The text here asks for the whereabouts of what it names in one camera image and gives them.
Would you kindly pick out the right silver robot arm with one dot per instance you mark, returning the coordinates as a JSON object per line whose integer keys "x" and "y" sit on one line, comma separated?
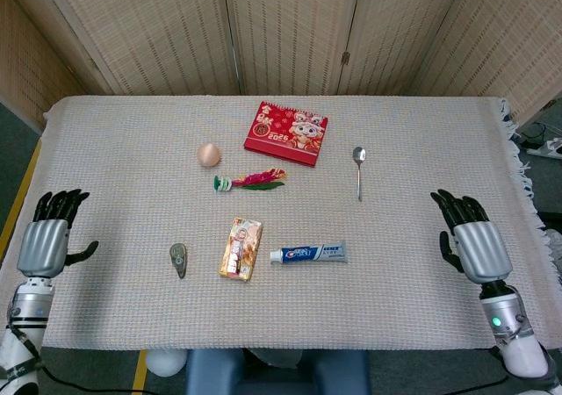
{"x": 505, "y": 320}

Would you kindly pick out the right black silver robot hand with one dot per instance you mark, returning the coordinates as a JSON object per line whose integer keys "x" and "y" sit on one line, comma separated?
{"x": 480, "y": 248}

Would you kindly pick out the woven wooden folding screen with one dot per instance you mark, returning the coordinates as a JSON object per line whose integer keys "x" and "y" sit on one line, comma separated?
{"x": 175, "y": 30}

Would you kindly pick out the pink round ball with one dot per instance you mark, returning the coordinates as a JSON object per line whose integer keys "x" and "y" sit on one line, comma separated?
{"x": 208, "y": 154}

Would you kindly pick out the blue white toothpaste tube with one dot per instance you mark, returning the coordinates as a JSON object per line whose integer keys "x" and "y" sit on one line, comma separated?
{"x": 307, "y": 253}

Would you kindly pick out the beige woven tablecloth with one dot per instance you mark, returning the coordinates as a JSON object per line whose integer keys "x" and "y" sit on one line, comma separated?
{"x": 131, "y": 158}

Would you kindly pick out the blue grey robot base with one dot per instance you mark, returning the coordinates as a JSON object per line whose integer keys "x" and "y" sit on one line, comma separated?
{"x": 211, "y": 375}

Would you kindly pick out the white round ball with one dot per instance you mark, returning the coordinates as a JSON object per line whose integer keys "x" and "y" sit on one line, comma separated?
{"x": 166, "y": 362}

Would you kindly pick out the yellow floor tape strip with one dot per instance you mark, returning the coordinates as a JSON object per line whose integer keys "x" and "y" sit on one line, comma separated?
{"x": 19, "y": 197}

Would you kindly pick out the metal spoon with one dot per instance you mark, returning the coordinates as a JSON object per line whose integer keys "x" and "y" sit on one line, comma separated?
{"x": 359, "y": 154}

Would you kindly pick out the colourful feather shuttlecock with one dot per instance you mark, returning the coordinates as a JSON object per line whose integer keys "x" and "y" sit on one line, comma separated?
{"x": 257, "y": 180}

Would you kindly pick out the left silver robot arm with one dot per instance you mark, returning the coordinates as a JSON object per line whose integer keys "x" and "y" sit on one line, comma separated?
{"x": 28, "y": 311}

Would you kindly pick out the yellow curry box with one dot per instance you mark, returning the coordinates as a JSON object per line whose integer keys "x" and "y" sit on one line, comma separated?
{"x": 240, "y": 250}

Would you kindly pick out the red desk calendar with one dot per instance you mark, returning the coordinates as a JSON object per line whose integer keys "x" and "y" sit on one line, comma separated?
{"x": 285, "y": 134}

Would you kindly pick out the white power strip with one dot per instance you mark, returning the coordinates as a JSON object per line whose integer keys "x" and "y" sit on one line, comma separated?
{"x": 546, "y": 149}

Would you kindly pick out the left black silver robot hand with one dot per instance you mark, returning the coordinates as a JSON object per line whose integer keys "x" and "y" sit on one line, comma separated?
{"x": 44, "y": 246}

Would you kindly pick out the grey green correction tape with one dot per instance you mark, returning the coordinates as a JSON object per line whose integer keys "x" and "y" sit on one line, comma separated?
{"x": 178, "y": 259}

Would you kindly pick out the brass screen hinge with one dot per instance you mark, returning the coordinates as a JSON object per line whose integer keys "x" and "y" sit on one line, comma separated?
{"x": 345, "y": 57}

